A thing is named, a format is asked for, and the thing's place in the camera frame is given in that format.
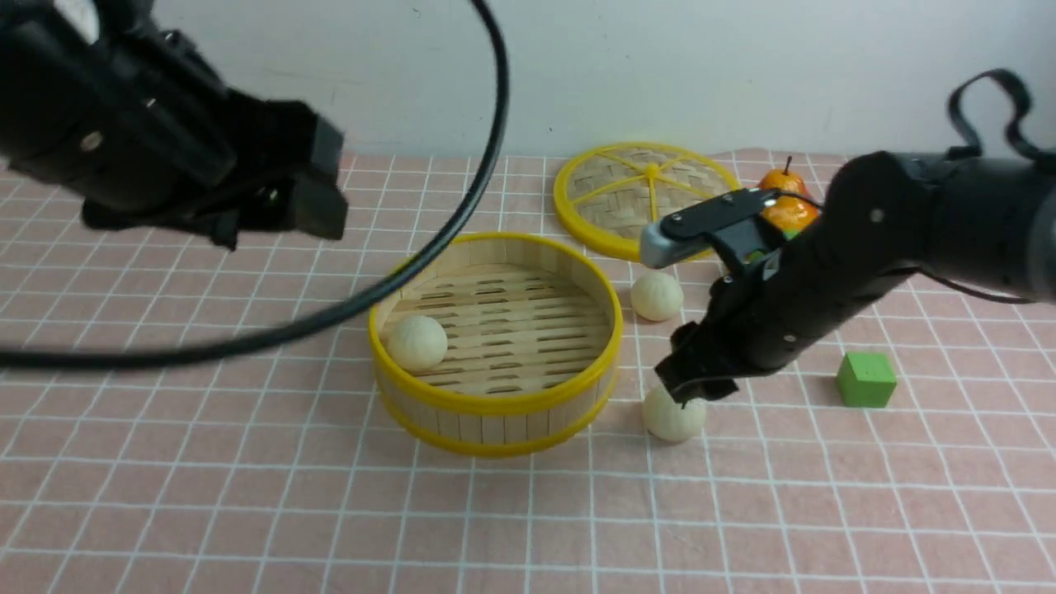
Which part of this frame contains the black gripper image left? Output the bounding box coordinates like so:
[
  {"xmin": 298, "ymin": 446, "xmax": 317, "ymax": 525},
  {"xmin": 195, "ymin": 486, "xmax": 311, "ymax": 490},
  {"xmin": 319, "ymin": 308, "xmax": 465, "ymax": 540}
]
[{"xmin": 82, "ymin": 89, "xmax": 348, "ymax": 250}]

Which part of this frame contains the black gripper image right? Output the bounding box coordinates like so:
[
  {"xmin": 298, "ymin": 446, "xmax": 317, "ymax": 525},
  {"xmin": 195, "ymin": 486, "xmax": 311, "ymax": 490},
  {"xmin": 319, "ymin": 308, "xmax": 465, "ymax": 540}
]
[{"xmin": 655, "ymin": 239, "xmax": 893, "ymax": 408}]

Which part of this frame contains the white bun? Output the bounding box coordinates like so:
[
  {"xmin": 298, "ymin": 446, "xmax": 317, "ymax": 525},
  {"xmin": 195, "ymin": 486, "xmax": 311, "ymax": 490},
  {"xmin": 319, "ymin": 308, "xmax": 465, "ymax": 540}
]
[
  {"xmin": 629, "ymin": 271, "xmax": 684, "ymax": 321},
  {"xmin": 642, "ymin": 386, "xmax": 708, "ymax": 443},
  {"xmin": 385, "ymin": 315, "xmax": 448, "ymax": 375}
]

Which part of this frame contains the yellow bamboo steamer tray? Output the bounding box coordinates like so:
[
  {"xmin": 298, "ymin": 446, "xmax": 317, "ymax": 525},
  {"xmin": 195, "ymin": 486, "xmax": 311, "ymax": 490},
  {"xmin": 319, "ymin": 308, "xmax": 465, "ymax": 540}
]
[{"xmin": 367, "ymin": 233, "xmax": 624, "ymax": 458}]

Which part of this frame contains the yellow bamboo steamer lid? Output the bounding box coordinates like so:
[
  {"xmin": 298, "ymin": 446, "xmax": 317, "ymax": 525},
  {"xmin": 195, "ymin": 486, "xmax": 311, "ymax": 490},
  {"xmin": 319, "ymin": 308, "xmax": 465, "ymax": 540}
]
[{"xmin": 552, "ymin": 142, "xmax": 742, "ymax": 262}]

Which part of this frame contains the green cube block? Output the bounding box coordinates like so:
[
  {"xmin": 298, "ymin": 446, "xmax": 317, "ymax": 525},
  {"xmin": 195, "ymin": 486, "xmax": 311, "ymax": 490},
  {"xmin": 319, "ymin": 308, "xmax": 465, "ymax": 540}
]
[{"xmin": 837, "ymin": 352, "xmax": 898, "ymax": 408}]

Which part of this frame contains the orange yellow toy pear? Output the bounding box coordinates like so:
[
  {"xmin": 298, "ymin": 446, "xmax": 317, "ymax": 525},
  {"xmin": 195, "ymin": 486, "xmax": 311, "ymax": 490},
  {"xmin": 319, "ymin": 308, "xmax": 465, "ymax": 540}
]
[{"xmin": 757, "ymin": 154, "xmax": 821, "ymax": 237}]

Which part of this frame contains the pink checkered tablecloth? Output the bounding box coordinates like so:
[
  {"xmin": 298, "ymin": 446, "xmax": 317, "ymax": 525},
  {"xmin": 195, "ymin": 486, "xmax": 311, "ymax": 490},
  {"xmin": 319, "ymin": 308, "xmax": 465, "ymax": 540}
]
[{"xmin": 0, "ymin": 149, "xmax": 1056, "ymax": 594}]

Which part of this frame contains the black cable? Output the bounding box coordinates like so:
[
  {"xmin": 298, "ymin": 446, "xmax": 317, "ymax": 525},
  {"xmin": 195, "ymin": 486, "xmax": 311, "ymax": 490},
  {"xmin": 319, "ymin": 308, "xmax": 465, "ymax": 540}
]
[{"xmin": 0, "ymin": 0, "xmax": 511, "ymax": 370}]

